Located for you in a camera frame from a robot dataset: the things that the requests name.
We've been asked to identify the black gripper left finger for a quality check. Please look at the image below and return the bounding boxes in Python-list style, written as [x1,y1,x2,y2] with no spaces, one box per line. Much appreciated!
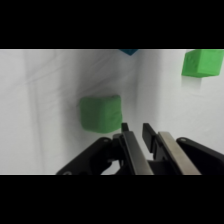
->
[112,122,155,176]

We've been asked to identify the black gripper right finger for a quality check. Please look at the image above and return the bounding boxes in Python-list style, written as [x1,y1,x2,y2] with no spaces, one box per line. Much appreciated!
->
[142,122,203,176]

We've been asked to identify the green cube left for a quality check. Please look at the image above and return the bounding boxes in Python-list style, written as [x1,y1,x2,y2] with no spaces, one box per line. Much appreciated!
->
[78,94,124,135]

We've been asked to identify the green cube block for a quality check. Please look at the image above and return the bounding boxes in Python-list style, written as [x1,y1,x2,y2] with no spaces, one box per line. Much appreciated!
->
[180,49,224,79]

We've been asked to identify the blue cube block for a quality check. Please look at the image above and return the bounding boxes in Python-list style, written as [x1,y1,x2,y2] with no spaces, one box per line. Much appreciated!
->
[118,49,140,57]

